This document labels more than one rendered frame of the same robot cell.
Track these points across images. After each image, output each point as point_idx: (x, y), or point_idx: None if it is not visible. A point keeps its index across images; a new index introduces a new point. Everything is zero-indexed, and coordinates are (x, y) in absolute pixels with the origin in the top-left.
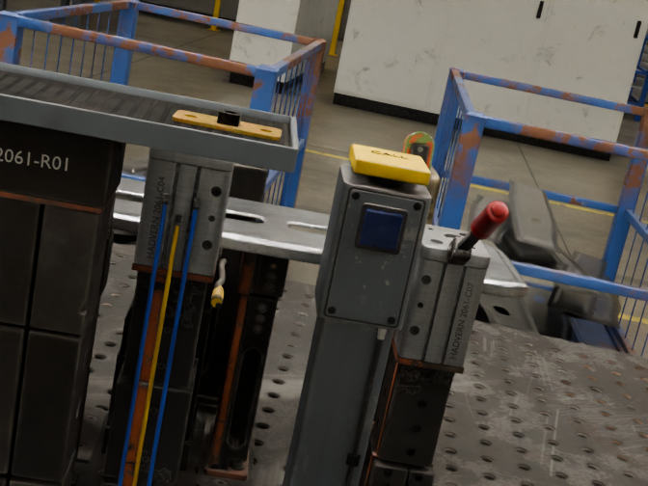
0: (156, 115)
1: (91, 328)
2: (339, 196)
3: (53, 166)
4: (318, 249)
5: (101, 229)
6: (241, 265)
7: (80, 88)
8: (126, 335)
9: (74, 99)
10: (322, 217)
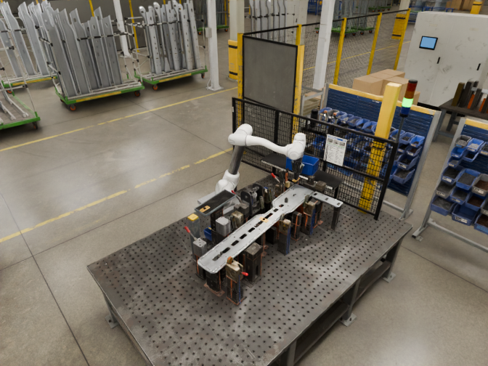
0: (209, 205)
1: (214, 223)
2: None
3: None
4: (218, 244)
5: (211, 213)
6: None
7: (219, 204)
8: None
9: (214, 202)
10: (231, 253)
